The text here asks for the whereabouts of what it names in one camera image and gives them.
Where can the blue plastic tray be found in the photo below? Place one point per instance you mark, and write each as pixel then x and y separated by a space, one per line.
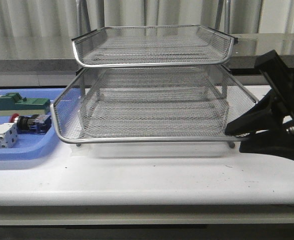
pixel 31 146

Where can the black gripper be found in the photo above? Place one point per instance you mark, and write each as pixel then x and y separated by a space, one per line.
pixel 268 113

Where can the white circuit breaker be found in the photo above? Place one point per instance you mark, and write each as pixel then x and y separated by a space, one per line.
pixel 8 135

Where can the grey metal rack frame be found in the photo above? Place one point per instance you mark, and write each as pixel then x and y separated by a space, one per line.
pixel 163 83

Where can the red emergency push button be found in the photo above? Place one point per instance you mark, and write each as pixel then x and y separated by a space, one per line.
pixel 35 124

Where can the green electrical module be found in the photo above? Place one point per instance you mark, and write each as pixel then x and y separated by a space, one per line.
pixel 14 103

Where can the grey stone counter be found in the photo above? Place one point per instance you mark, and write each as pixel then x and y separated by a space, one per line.
pixel 54 53

